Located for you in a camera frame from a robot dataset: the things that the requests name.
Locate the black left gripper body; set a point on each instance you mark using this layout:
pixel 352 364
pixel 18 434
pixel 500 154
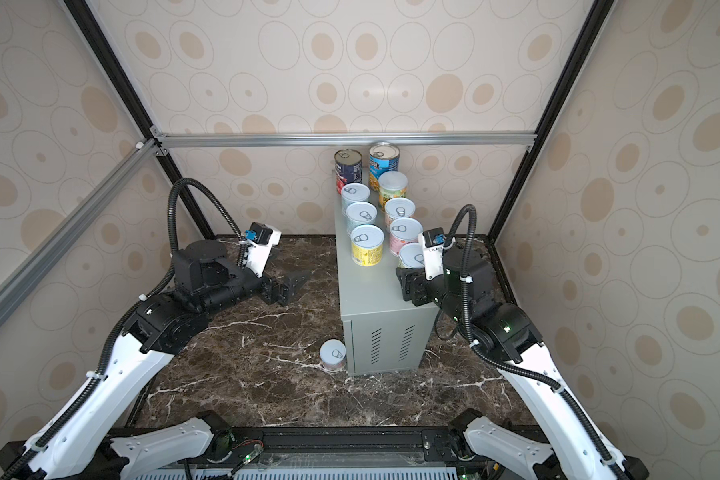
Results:
pixel 273 290

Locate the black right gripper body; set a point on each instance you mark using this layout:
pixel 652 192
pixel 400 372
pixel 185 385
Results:
pixel 424 292

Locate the green label can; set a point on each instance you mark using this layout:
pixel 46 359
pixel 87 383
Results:
pixel 411 256

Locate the pink label can back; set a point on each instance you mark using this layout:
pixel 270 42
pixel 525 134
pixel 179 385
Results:
pixel 403 231

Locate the pink label can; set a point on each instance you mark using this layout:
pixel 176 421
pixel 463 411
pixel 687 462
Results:
pixel 333 355
pixel 403 231

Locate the white lid can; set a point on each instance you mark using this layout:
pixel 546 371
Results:
pixel 367 245
pixel 360 213

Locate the peach label can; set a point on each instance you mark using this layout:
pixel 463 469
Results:
pixel 399 207

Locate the pink label can front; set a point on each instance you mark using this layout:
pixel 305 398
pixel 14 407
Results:
pixel 333 355

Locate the yellow label can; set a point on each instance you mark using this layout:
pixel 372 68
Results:
pixel 392 184

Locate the teal label can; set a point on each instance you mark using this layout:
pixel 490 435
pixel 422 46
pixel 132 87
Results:
pixel 353 193

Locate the blue progresso soup can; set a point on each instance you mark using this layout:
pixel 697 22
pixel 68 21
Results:
pixel 383 157

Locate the dark blue red soup can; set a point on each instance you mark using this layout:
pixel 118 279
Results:
pixel 348 167

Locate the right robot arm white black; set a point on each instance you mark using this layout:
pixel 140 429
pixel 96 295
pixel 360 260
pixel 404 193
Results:
pixel 460 283

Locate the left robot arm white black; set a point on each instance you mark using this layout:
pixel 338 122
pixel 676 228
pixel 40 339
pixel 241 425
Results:
pixel 149 335

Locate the grey metal cabinet box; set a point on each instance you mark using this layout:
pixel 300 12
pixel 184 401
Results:
pixel 382 331

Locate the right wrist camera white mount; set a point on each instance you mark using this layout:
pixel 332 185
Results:
pixel 432 242

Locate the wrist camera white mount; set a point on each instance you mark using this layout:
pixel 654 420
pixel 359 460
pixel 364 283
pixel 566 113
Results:
pixel 432 242
pixel 260 239

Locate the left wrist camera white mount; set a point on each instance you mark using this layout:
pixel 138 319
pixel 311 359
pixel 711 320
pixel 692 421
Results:
pixel 260 239

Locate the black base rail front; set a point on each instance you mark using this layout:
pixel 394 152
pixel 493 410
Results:
pixel 208 446

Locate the horizontal aluminium rail back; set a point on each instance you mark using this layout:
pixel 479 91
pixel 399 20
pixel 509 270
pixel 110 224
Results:
pixel 356 139

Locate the diagonal aluminium rail left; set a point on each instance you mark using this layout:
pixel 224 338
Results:
pixel 15 289

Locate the black corner frame post right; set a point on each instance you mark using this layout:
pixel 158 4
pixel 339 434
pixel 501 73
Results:
pixel 594 21

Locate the black corner frame post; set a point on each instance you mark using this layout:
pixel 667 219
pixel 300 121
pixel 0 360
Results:
pixel 594 21
pixel 83 16

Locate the black corner frame post left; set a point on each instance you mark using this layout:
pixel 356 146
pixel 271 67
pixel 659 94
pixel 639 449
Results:
pixel 83 16

